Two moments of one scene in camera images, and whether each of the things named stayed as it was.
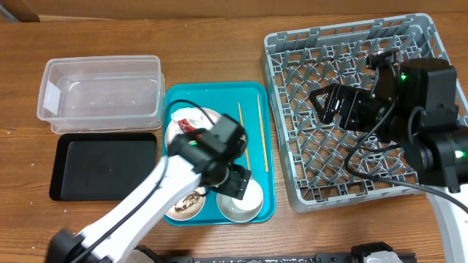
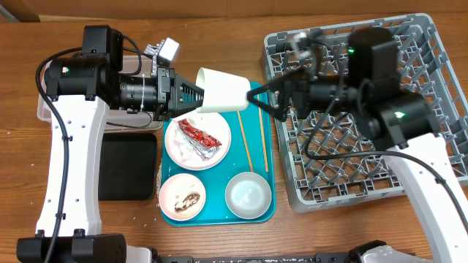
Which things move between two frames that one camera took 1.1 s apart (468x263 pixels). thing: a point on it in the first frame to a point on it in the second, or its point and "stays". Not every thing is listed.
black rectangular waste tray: [101, 166] stays
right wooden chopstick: [266, 165] stays
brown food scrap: [189, 201] stays
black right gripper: [344, 106] to [284, 95]
